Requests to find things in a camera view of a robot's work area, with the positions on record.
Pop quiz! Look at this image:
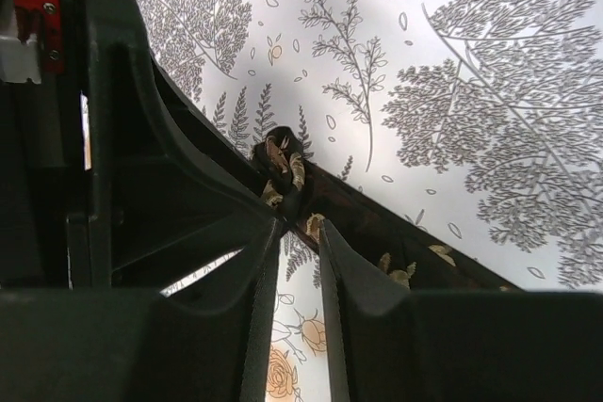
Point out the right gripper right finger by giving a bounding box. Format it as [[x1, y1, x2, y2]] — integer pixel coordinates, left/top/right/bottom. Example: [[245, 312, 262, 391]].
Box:
[[319, 222, 602, 401]]

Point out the black gold floral tie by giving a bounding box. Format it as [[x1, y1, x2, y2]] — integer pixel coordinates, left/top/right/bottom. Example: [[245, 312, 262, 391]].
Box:
[[252, 126, 517, 292]]

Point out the floral patterned table mat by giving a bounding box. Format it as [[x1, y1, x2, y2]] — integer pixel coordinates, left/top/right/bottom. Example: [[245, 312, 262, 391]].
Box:
[[136, 0, 602, 401]]

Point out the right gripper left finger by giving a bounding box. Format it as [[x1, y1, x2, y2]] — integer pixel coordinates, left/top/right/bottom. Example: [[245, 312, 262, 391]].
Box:
[[1, 220, 283, 401]]

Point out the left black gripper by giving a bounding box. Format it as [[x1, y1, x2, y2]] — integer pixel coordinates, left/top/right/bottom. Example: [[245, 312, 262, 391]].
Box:
[[1, 0, 282, 289]]

